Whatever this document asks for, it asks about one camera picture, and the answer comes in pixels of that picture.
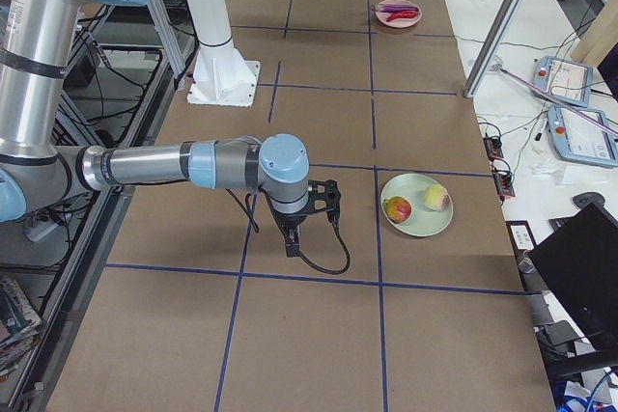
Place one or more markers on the stack of books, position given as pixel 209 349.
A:
pixel 20 324

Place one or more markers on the near teach pendant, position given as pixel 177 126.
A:
pixel 577 136

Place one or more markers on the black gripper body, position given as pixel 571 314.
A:
pixel 289 219

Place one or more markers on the purple eggplant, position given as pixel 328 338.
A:
pixel 393 8

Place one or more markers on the black monitor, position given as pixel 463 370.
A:
pixel 578 263

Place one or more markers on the teach pendant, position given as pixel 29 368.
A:
pixel 568 81
pixel 577 136

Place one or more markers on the red chili pepper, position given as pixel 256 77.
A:
pixel 402 15

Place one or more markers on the far teach pendant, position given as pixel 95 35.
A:
pixel 568 81

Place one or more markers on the orange circuit board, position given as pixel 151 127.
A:
pixel 493 147
pixel 504 183

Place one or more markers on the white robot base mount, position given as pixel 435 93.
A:
pixel 221 75

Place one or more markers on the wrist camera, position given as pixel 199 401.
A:
pixel 325 196

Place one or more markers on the pink plate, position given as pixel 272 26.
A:
pixel 401 24

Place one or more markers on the red-yellow apple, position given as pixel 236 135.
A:
pixel 397 209

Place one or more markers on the green plate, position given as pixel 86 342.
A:
pixel 423 222

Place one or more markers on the aluminium frame post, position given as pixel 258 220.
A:
pixel 504 16

